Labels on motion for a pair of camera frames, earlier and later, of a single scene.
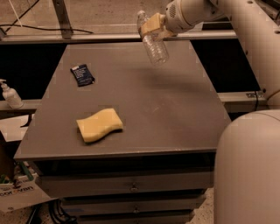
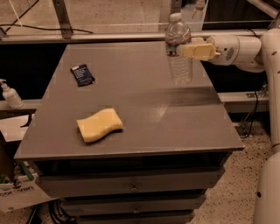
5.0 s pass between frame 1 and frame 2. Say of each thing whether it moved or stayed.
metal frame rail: stayed
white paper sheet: stayed
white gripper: moved
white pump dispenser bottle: stayed
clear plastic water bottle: moved
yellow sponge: stayed
